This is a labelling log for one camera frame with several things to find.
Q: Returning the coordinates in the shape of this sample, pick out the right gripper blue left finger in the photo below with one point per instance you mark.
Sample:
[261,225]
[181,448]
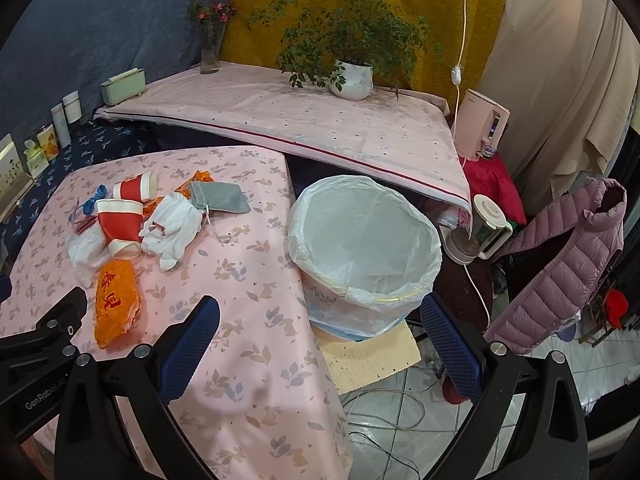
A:
[183,345]

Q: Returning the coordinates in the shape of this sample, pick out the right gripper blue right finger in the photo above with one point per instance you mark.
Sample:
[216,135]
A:
[453,342]

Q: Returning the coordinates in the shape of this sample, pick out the orange printed plastic bag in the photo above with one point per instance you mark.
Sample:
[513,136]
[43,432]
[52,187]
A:
[118,302]

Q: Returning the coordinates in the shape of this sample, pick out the white cloth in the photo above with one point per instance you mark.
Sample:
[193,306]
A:
[170,229]

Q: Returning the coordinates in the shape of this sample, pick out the white tissue towel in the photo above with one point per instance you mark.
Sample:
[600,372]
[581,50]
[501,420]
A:
[88,252]

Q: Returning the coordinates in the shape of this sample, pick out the red white square cup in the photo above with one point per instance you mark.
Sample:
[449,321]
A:
[121,223]

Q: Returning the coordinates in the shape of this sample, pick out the grey drawstring pouch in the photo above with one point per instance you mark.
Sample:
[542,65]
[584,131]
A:
[218,196]

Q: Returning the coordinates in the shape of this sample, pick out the red white paper cup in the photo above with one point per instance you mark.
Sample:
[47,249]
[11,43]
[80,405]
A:
[142,188]

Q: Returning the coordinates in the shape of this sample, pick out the blue string scrap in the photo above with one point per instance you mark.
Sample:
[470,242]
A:
[87,208]

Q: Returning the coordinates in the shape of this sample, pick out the white lined trash bin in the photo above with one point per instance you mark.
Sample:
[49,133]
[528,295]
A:
[367,256]

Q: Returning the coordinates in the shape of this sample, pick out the purple down jacket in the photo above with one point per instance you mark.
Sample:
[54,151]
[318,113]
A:
[554,266]

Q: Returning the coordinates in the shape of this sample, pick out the beige foam board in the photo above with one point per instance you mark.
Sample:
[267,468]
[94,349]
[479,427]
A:
[357,364]

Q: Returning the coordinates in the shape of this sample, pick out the pink floral tablecloth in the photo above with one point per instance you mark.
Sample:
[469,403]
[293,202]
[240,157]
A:
[261,404]

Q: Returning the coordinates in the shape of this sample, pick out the red cloth cover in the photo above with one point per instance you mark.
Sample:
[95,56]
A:
[489,177]

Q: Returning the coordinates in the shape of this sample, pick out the white card calendar stand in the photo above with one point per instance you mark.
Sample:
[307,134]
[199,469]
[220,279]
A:
[15,181]

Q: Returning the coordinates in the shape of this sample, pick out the pale green small box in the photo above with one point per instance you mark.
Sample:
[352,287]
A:
[36,159]

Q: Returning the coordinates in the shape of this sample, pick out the pink dotted cloth cover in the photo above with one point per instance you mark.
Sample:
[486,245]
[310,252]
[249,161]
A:
[397,137]

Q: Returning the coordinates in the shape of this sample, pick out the navy floral cloth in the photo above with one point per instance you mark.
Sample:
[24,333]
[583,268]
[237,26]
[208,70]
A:
[93,143]

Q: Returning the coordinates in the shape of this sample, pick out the orange patterned small box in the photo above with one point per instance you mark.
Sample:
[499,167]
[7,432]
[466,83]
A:
[48,142]

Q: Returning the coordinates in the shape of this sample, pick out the pink water dispenser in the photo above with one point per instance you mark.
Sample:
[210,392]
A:
[479,125]

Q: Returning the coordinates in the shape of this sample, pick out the white cosmetic jar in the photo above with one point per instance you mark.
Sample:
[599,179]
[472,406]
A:
[72,107]

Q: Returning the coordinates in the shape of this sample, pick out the green tissue box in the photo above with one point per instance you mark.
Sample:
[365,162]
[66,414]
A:
[123,86]

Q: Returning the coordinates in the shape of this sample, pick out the beige curtain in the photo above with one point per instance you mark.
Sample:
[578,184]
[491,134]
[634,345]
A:
[567,70]

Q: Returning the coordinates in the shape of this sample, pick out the glass vase red flowers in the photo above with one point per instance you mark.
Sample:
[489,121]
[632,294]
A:
[211,18]

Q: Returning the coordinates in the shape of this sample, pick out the green plant white pot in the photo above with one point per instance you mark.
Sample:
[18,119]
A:
[330,35]

